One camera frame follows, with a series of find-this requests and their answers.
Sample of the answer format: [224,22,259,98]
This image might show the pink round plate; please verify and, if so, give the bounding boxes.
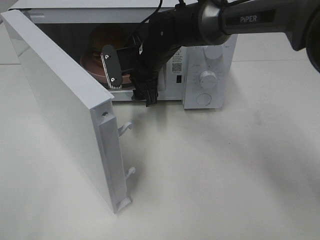
[80,52,133,89]

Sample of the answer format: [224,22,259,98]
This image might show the burger with lettuce and tomato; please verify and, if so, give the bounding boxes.
[89,24,129,62]

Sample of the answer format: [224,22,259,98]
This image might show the round white door-release button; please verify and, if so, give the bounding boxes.
[196,93,212,106]

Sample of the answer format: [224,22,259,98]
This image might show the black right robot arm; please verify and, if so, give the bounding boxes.
[101,0,320,106]

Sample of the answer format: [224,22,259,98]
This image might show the white warning label sticker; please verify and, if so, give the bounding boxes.
[170,48,185,74]

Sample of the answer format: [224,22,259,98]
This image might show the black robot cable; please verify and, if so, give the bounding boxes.
[123,0,238,48]

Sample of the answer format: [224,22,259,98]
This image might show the upper white control knob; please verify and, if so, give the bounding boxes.
[203,45,223,60]

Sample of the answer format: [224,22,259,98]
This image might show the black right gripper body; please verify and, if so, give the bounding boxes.
[116,43,165,81]

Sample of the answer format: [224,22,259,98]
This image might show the white microwave door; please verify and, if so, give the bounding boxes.
[0,10,136,213]

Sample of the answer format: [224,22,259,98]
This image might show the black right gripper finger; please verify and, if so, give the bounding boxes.
[131,75,159,107]
[100,44,123,90]

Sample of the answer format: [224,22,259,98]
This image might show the white timer knob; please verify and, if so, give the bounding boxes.
[199,70,218,89]

